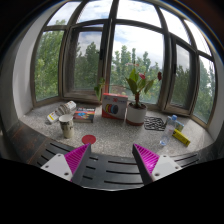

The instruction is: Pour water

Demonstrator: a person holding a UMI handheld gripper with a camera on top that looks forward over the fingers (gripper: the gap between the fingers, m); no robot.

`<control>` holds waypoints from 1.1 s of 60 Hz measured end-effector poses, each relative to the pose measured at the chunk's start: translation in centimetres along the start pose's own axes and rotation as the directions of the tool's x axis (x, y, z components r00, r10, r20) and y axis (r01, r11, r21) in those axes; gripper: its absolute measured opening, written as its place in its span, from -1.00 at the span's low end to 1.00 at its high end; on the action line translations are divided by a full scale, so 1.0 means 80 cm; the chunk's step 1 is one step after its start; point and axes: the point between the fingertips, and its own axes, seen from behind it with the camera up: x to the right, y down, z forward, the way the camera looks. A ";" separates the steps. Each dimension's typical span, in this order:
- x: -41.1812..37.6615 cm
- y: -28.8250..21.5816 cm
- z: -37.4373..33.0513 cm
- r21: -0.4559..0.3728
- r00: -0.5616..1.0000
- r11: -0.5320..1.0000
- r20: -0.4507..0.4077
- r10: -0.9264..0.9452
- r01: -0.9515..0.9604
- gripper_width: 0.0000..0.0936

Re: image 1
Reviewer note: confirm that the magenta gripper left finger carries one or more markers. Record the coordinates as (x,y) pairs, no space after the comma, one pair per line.
(70,166)

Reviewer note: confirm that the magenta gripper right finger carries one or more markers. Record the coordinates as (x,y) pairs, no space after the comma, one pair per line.
(153,167)

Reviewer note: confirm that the clear plastic water bottle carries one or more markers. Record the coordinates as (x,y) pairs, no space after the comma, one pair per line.
(168,132)

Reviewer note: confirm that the red round coaster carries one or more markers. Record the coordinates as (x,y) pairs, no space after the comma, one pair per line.
(88,139)

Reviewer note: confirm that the yellow box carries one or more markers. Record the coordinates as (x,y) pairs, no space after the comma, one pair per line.
(181,137)

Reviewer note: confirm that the black patterned trivet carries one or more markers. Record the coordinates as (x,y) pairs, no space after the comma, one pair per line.
(154,123)

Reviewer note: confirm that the patterned paper cup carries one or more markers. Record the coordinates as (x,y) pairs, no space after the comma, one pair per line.
(67,126)

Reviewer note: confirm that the small blue-green box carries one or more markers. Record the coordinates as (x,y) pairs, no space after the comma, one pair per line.
(179,126)

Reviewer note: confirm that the dark colourful book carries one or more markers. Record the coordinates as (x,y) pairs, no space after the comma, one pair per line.
(84,115)

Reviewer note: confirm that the white pot with plant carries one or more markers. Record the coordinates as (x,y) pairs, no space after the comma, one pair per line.
(138,83)

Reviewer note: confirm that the red filament box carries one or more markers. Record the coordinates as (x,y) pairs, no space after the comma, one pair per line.
(114,106)

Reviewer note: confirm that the small green plant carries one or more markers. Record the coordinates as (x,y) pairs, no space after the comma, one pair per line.
(98,88)

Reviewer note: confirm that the brown window frame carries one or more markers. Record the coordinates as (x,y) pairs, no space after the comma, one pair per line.
(89,43)

